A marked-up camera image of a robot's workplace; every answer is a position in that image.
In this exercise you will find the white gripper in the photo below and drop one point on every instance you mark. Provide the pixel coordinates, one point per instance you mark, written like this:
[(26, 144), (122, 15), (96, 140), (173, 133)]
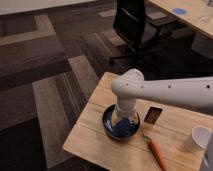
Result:
[(124, 108)]

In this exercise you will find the orange red pepper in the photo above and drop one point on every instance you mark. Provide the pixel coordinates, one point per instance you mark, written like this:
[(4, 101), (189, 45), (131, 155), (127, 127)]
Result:
[(156, 151)]

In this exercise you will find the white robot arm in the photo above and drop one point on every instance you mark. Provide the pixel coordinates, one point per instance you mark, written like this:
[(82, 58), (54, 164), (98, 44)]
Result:
[(190, 93)]

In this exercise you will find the dark blue ceramic bowl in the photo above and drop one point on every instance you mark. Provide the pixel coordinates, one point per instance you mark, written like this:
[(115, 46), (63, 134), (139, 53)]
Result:
[(120, 128)]

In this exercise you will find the white ceramic cup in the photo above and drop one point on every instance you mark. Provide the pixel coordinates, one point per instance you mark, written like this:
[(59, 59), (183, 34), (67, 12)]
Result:
[(198, 138)]

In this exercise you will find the small dark brown box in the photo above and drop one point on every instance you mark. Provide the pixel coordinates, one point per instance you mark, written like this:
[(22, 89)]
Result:
[(153, 115)]

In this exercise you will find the black office chair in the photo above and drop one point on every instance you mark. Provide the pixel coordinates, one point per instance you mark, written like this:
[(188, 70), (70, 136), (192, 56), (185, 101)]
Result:
[(140, 33)]

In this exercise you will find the blue round disc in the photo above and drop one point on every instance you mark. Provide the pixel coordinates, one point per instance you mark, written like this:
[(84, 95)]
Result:
[(179, 11)]

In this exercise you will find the clear glass on desk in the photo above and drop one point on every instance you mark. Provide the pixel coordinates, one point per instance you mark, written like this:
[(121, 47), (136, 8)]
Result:
[(205, 16)]

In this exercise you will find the wooden desk in background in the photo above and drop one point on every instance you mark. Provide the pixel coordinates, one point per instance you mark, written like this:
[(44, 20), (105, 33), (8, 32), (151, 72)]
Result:
[(194, 9)]

